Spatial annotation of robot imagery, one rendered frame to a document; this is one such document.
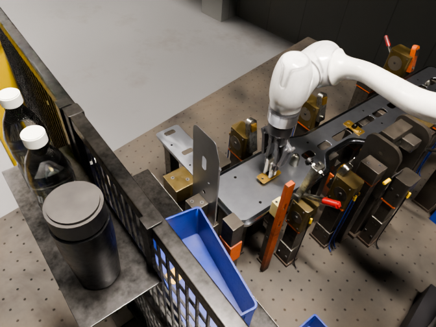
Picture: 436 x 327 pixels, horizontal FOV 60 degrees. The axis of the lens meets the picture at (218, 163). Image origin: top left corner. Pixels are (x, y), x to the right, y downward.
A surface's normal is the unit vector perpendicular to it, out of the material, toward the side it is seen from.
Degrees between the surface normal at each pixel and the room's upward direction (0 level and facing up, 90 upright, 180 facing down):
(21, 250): 0
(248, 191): 0
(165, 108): 0
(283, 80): 81
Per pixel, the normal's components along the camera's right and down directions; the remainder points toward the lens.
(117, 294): 0.05, -0.67
